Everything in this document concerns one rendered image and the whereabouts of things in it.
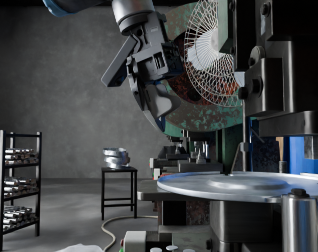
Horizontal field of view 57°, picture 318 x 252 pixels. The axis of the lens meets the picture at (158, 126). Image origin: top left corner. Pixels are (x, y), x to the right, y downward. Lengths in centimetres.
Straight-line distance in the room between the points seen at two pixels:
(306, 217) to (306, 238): 2
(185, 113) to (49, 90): 610
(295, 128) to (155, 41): 27
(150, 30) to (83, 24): 736
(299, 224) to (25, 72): 782
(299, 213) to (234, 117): 155
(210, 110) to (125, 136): 541
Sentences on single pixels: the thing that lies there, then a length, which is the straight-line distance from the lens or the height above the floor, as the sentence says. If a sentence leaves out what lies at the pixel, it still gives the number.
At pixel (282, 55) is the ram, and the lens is 48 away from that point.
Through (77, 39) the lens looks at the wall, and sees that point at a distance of 780.
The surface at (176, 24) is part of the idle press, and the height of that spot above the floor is 159.
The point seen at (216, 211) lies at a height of 74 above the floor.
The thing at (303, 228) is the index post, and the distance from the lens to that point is 33.
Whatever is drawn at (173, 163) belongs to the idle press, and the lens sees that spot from 374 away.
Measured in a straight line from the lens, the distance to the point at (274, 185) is 46.
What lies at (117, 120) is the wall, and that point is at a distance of 717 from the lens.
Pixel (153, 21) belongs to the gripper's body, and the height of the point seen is 106.
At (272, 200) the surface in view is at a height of 79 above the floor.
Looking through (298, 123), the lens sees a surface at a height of 88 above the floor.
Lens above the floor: 85
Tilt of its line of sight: 3 degrees up
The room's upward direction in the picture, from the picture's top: straight up
